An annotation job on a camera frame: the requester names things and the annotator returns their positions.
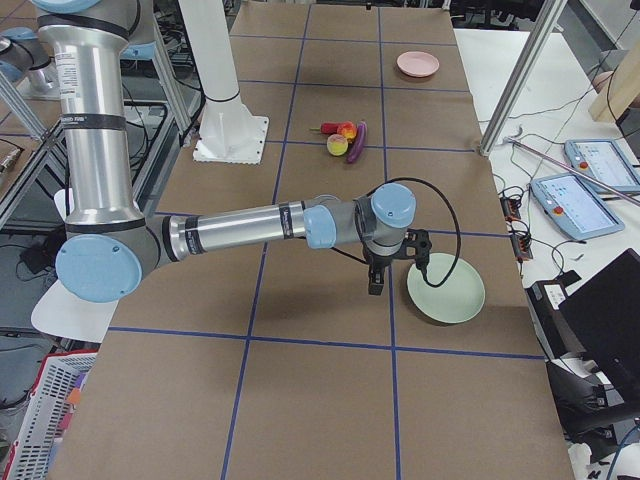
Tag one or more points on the pink plate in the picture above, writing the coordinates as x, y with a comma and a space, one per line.
417, 64

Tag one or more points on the yellow pink peach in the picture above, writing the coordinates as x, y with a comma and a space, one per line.
337, 145

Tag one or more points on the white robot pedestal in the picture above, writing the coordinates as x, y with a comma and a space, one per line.
229, 132

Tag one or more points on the black box with label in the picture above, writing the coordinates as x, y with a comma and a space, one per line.
553, 332

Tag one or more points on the aluminium frame post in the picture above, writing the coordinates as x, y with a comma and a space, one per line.
536, 40

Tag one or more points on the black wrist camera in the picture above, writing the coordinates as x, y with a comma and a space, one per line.
417, 247

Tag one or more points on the red yellow apple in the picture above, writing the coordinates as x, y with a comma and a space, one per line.
348, 130

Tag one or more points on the orange black usb hub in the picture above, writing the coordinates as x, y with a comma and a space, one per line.
519, 231

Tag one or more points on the far teach pendant tablet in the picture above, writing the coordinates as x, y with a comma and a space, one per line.
603, 160

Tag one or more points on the purple eggplant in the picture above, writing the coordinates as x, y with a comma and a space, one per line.
358, 144

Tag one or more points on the red chili pepper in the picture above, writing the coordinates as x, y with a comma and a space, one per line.
328, 128

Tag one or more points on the teach pendant tablet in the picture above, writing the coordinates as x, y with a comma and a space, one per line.
603, 160
574, 207

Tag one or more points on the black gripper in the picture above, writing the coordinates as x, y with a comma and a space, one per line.
378, 263

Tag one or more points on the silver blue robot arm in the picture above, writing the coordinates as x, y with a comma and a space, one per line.
111, 245

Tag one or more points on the white pink plastic basket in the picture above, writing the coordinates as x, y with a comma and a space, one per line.
51, 404

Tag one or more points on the near teach pendant tablet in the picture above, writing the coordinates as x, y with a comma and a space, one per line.
574, 207

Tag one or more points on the light green plate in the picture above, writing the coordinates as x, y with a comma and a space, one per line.
458, 300

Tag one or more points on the white plastic chair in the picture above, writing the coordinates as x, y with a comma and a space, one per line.
60, 313

